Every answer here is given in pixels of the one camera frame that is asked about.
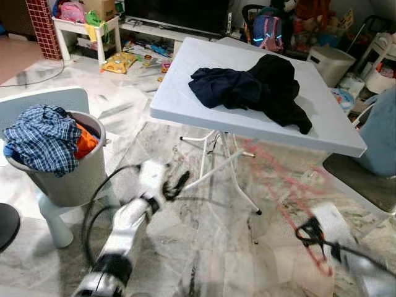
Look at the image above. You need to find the dark navy garment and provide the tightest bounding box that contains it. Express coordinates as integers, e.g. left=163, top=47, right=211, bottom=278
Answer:
left=189, top=65, right=268, bottom=113

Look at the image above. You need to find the blue plaid shirt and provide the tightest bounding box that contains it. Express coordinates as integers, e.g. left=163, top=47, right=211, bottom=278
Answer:
left=2, top=104, right=82, bottom=178

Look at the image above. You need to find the orange garment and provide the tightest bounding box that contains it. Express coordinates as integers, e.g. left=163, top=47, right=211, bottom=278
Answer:
left=74, top=121, right=100, bottom=159

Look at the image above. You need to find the grey laundry bin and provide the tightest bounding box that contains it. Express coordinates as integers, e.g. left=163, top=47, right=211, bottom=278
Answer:
left=5, top=110, right=110, bottom=208

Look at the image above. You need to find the yellow printed bag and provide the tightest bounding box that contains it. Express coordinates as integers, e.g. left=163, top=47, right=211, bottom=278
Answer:
left=101, top=51, right=139, bottom=75

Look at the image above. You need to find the black garment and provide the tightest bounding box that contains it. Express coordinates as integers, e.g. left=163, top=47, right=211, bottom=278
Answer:
left=246, top=54, right=314, bottom=136

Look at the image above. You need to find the white television cabinet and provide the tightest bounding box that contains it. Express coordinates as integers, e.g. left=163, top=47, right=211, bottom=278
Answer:
left=121, top=22, right=239, bottom=44

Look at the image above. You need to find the black television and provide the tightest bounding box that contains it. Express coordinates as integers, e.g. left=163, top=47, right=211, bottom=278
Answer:
left=124, top=0, right=231, bottom=35

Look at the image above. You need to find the white bucket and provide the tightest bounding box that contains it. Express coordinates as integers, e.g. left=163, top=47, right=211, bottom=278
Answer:
left=365, top=59, right=396, bottom=95

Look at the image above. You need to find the blue and pink backpack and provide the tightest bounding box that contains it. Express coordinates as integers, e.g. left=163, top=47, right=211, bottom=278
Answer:
left=251, top=14, right=284, bottom=53

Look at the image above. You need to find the white lidded bin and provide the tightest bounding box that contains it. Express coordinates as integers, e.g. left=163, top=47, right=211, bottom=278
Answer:
left=308, top=45, right=356, bottom=87

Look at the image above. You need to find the green toy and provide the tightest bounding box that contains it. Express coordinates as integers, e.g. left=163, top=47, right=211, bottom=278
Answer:
left=85, top=11, right=103, bottom=27

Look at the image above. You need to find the cardboard box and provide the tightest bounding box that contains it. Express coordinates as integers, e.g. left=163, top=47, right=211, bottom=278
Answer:
left=84, top=0, right=117, bottom=21

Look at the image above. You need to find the small white side table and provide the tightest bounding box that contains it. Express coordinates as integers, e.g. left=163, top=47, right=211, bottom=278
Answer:
left=53, top=15, right=121, bottom=66

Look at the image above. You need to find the red brick tile column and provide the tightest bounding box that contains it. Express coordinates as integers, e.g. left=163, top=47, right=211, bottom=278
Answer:
left=26, top=0, right=62, bottom=61

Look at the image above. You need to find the orange plush toy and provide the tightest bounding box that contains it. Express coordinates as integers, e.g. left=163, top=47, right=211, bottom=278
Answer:
left=296, top=0, right=335, bottom=35

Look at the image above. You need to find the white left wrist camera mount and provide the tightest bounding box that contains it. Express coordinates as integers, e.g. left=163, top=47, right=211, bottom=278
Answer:
left=137, top=160, right=169, bottom=200

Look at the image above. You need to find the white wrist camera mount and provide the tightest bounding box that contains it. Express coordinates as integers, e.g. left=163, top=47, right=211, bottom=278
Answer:
left=137, top=160, right=169, bottom=200
left=309, top=203, right=358, bottom=249

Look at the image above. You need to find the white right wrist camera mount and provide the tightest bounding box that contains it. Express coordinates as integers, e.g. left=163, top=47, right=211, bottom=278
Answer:
left=309, top=203, right=358, bottom=249

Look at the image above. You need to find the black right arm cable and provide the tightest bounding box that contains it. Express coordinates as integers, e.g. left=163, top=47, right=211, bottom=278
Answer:
left=296, top=220, right=396, bottom=279

